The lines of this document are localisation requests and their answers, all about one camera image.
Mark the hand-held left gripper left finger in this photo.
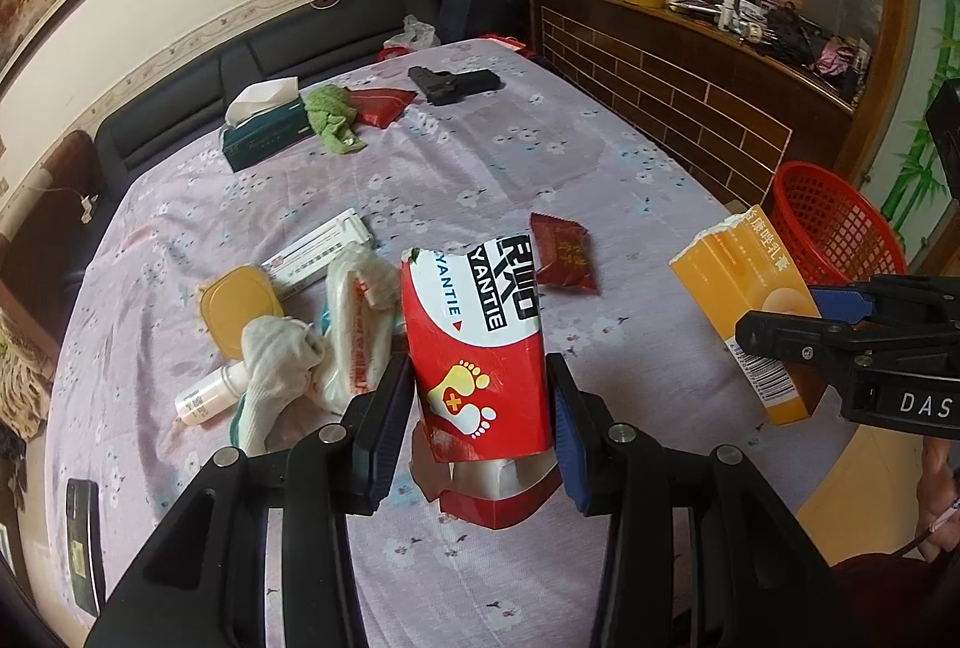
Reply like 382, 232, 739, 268
84, 355, 416, 648

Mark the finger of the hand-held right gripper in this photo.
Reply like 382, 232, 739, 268
735, 310, 960, 386
808, 275, 960, 326

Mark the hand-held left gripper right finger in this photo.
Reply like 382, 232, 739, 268
546, 354, 863, 648

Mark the red plastic basket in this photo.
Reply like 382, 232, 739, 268
771, 160, 908, 289

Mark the orange cardboard box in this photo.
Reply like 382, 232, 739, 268
669, 205, 826, 428

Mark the white plastic packet red print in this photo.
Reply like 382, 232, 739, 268
311, 243, 402, 413

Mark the red and white cardboard box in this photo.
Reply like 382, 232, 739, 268
401, 234, 563, 529

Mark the small white bottle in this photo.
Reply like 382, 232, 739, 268
175, 363, 252, 428

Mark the yellow lidded container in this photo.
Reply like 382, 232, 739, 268
197, 265, 286, 356

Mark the person's right forearm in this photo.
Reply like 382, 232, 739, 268
919, 438, 960, 563

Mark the white crumpled sock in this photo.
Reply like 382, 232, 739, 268
229, 314, 331, 458

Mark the dark red snack packet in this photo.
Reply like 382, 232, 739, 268
529, 213, 601, 296

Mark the long white medicine box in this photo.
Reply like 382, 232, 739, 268
261, 209, 374, 304

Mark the black handbag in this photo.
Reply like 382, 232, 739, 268
765, 3, 815, 56

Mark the wooden counter cabinet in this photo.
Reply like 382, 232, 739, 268
487, 0, 923, 206

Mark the black phone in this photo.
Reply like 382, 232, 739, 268
65, 478, 102, 619

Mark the green tissue box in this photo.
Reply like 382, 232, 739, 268
221, 80, 316, 173

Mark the green cloth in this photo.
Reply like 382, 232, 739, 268
302, 84, 368, 155

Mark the red pouch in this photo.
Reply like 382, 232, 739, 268
349, 87, 417, 130

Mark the black toy gun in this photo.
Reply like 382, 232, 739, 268
407, 65, 501, 107

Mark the woven wicker basket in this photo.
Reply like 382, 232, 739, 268
0, 325, 53, 439

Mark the brown leather seat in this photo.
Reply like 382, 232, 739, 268
0, 130, 106, 349

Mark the white plastic bag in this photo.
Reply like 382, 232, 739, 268
382, 14, 440, 53

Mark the black leather sofa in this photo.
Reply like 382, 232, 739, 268
94, 0, 541, 169

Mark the dark bag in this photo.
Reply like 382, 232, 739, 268
439, 0, 526, 45

